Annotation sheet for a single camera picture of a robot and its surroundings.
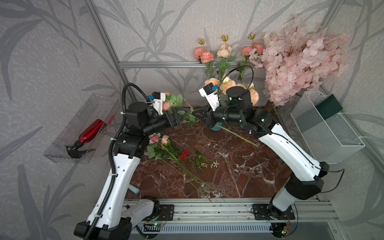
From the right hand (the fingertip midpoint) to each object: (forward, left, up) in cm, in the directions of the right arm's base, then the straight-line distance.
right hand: (193, 111), depth 58 cm
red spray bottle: (-11, +48, -10) cm, 50 cm away
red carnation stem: (+2, +8, -41) cm, 42 cm away
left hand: (+1, +4, -2) cm, 5 cm away
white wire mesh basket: (-7, -57, -11) cm, 59 cm away
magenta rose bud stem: (+4, +27, -40) cm, 49 cm away
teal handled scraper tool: (-17, +34, -42) cm, 57 cm away
